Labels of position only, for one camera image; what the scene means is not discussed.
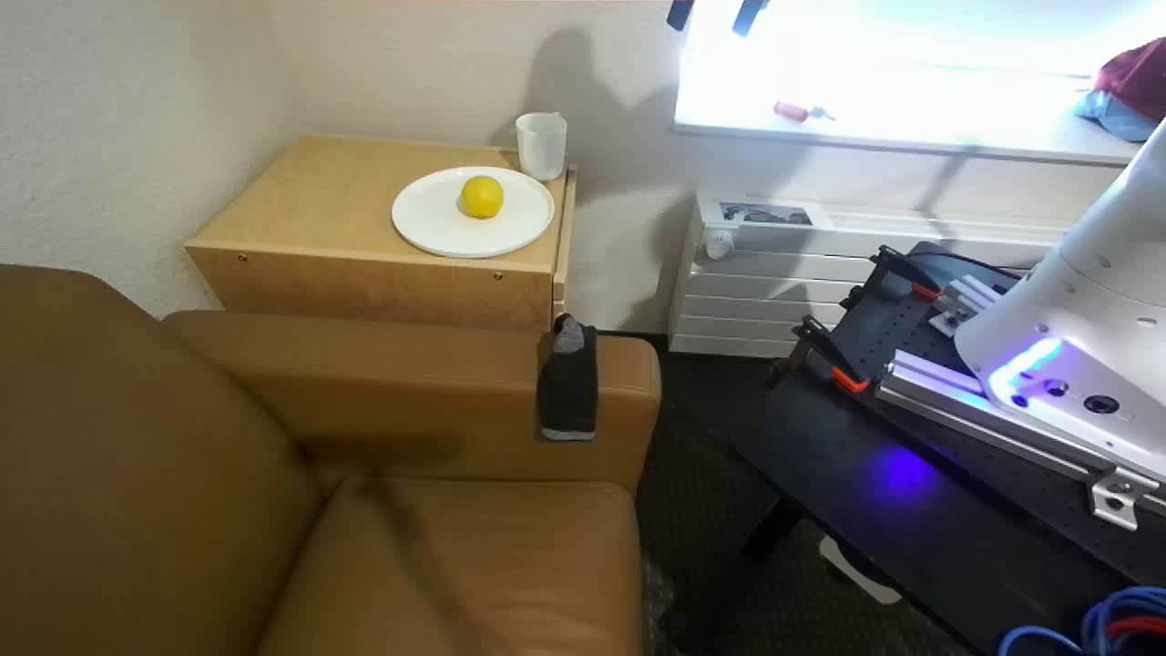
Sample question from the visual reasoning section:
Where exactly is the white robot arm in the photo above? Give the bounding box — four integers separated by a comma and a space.
953, 123, 1166, 463

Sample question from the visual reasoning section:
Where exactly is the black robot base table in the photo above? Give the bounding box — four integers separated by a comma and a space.
699, 250, 1166, 652

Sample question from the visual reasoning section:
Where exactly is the yellow lemon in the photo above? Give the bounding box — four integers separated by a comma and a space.
459, 174, 504, 219

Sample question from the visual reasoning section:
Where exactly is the white plastic cup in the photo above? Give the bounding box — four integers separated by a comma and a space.
515, 112, 567, 184

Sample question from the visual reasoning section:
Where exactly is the white round plate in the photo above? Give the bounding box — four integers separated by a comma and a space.
390, 169, 555, 259

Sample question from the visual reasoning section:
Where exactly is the wooden side table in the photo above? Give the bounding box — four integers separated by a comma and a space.
186, 138, 574, 333

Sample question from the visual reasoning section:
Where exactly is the brown leather armchair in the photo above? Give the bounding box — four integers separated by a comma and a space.
0, 268, 661, 656

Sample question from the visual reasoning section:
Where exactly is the maroon and blue cloth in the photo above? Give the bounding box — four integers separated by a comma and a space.
1078, 36, 1166, 141

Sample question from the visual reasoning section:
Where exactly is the silver aluminium mounting rail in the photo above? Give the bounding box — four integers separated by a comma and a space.
874, 341, 1166, 534

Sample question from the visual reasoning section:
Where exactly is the blue cable coil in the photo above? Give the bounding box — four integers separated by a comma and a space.
995, 582, 1166, 656

